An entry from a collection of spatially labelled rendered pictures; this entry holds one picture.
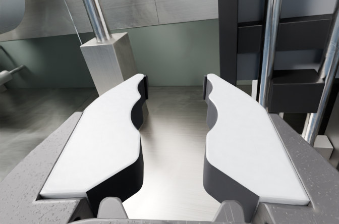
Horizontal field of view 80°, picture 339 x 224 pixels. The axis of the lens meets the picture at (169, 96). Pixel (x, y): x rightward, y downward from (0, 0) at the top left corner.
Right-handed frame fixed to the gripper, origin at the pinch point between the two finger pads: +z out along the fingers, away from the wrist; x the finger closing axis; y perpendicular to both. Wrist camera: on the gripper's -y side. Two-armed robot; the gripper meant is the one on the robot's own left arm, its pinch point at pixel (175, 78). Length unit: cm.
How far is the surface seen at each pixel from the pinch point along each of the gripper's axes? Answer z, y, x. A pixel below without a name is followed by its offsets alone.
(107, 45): 34.2, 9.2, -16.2
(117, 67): 34.1, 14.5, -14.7
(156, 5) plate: 59, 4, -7
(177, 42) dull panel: 59, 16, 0
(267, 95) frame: 9.8, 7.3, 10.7
